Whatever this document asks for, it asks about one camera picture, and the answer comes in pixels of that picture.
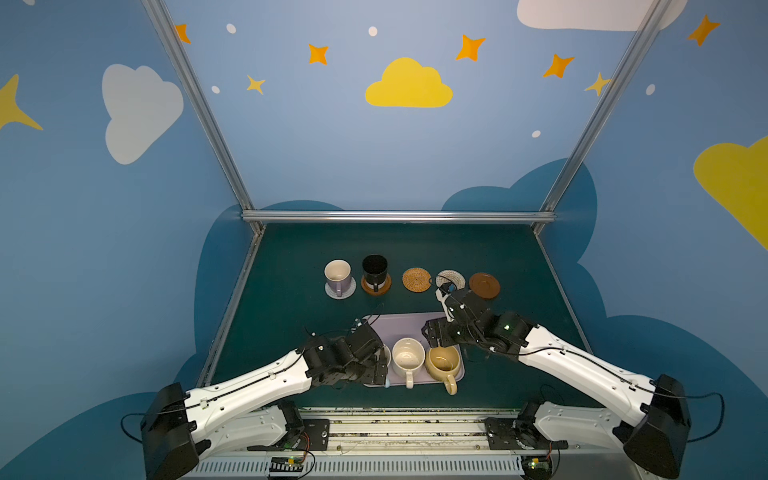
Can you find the small circuit board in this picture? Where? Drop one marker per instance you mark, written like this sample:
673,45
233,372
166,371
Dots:
537,468
291,467

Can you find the front aluminium base frame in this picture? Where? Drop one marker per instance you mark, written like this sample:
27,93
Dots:
400,444

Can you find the horizontal aluminium back rail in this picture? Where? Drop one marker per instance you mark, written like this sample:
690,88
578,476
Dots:
442,217

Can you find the lilac ceramic mug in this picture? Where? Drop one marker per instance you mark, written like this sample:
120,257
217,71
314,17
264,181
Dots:
337,270

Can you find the small brown wooden coaster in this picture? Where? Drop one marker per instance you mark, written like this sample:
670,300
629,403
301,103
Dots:
484,285

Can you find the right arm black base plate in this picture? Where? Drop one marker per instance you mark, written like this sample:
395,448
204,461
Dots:
498,432

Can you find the aluminium corner post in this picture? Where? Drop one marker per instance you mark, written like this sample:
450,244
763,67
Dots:
161,19
641,42

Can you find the right small circuit board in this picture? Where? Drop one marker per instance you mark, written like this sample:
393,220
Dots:
537,468

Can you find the white cream ceramic mug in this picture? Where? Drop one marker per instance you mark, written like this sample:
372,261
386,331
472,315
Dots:
408,357

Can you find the tan woven rattan coaster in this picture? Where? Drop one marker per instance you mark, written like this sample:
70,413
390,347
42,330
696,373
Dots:
417,280

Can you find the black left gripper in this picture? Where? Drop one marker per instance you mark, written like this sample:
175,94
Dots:
377,359

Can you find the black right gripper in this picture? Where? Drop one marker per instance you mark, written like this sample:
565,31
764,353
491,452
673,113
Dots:
458,306

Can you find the black ceramic mug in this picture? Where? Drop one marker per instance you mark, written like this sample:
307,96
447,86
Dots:
375,268

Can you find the multicolour woven round coaster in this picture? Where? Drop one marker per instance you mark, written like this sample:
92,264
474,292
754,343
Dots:
450,281

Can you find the white woven rope coaster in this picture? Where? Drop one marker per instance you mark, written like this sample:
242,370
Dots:
341,290

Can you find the left aluminium corner post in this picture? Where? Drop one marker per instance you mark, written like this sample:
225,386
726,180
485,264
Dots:
161,19

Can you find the lilac plastic tray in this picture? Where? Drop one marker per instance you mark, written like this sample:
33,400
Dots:
393,327

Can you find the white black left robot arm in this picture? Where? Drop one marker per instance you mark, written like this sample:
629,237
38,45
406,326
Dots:
181,427

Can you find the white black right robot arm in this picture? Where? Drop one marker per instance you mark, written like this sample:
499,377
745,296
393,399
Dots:
648,419

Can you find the left small circuit board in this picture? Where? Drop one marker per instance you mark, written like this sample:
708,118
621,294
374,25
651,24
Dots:
291,467

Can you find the right aluminium corner post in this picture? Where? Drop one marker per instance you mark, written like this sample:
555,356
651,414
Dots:
641,42

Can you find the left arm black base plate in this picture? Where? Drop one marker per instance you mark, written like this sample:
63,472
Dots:
313,434

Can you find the yellow ceramic mug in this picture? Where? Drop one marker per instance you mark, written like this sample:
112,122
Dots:
443,365

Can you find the large brown wooden coaster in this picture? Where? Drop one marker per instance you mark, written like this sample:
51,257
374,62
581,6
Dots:
376,290

